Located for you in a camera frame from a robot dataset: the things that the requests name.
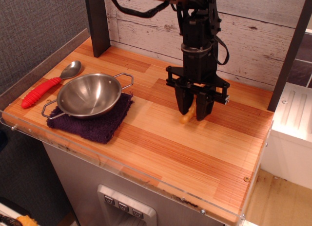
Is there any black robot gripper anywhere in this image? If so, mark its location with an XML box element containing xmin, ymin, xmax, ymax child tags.
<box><xmin>166</xmin><ymin>44</ymin><xmax>230</xmax><ymax>121</ymax></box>

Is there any yellow toy chicken drumstick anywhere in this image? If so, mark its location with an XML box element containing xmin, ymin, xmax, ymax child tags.
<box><xmin>180</xmin><ymin>85</ymin><xmax>228</xmax><ymax>124</ymax></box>

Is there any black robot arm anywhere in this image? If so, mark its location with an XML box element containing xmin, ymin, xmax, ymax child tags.
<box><xmin>111</xmin><ymin>0</ymin><xmax>230</xmax><ymax>121</ymax></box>

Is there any clear acrylic table edge guard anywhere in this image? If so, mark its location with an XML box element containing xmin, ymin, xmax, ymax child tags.
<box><xmin>2</xmin><ymin>30</ymin><xmax>273</xmax><ymax>226</ymax></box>

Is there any dark purple cloth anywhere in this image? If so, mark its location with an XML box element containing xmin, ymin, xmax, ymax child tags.
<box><xmin>47</xmin><ymin>93</ymin><xmax>133</xmax><ymax>144</ymax></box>

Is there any white toy sink unit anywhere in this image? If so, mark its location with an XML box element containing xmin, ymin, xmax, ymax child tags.
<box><xmin>261</xmin><ymin>83</ymin><xmax>312</xmax><ymax>188</ymax></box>

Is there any grey toy fridge cabinet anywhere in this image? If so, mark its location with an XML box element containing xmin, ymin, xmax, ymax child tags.
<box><xmin>44</xmin><ymin>144</ymin><xmax>222</xmax><ymax>226</ymax></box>

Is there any orange object bottom left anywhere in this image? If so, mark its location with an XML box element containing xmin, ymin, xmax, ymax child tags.
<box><xmin>0</xmin><ymin>213</ymin><xmax>39</xmax><ymax>226</ymax></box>

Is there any stainless steel bowl with handles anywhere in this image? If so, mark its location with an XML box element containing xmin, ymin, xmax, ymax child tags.
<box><xmin>41</xmin><ymin>73</ymin><xmax>134</xmax><ymax>119</ymax></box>

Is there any dark right shelf post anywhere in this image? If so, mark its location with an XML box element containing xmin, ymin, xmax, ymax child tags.
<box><xmin>267</xmin><ymin>0</ymin><xmax>312</xmax><ymax>112</ymax></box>

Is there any red handled metal spoon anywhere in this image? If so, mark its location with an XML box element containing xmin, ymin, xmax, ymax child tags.
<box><xmin>21</xmin><ymin>60</ymin><xmax>82</xmax><ymax>109</ymax></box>

